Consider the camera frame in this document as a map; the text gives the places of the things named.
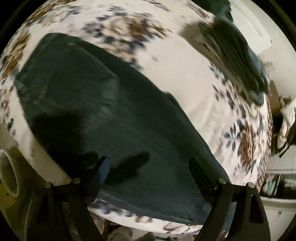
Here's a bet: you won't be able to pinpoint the white cylindrical tube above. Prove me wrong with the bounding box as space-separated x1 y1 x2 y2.
1 149 20 198

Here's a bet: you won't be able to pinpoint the stack of folded dark clothes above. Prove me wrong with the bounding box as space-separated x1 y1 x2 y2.
193 1 270 106

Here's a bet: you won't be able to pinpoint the white and black hanging garment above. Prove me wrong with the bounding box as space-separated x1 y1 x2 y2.
277 98 295 158

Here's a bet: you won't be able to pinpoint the white shelf unit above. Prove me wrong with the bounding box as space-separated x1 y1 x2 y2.
260 156 295 240

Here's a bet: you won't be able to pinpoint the dark green pants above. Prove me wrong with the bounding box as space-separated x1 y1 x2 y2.
16 33 227 225

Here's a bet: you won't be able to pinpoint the floral white bed blanket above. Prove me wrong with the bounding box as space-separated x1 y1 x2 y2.
1 1 273 240

